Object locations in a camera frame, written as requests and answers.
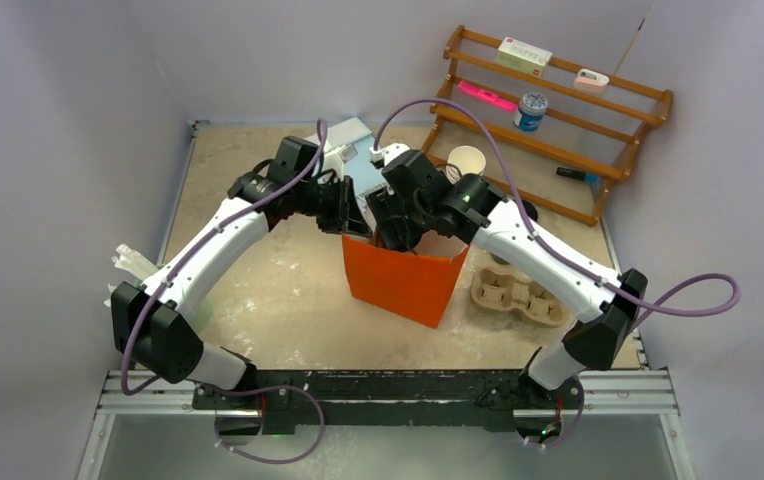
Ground pink white tape dispenser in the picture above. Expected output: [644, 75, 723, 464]
[573, 68, 610, 94]

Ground thin wooden stick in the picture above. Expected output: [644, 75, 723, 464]
[612, 17, 646, 76]

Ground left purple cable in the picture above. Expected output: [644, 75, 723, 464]
[120, 117, 329, 466]

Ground orange paper bag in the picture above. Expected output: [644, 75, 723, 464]
[341, 204, 469, 328]

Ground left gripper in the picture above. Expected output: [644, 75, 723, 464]
[295, 175, 373, 238]

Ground light blue paper bag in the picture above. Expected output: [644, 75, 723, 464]
[313, 117, 384, 196]

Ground black cup lid rear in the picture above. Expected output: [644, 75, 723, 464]
[523, 201, 539, 222]

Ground wooden shelf rack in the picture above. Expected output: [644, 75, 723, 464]
[437, 25, 673, 226]

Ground pink highlighter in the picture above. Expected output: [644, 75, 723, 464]
[456, 80, 518, 112]

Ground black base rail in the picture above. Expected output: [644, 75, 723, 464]
[193, 369, 584, 442]

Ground black blue marker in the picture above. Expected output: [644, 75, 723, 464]
[556, 167, 599, 184]

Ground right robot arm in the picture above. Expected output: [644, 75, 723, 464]
[364, 144, 647, 407]

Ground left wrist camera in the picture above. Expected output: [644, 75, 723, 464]
[319, 144, 357, 183]

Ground blue white round tin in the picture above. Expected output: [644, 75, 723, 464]
[513, 92, 548, 132]

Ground green straw holder cup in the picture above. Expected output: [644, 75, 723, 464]
[191, 298, 214, 332]

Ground black paper cup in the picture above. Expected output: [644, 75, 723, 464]
[490, 253, 509, 265]

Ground stacked white paper cups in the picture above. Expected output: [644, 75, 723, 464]
[444, 145, 487, 183]

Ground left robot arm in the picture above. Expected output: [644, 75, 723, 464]
[110, 136, 371, 409]

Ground white green box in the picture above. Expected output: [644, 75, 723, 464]
[494, 37, 553, 77]

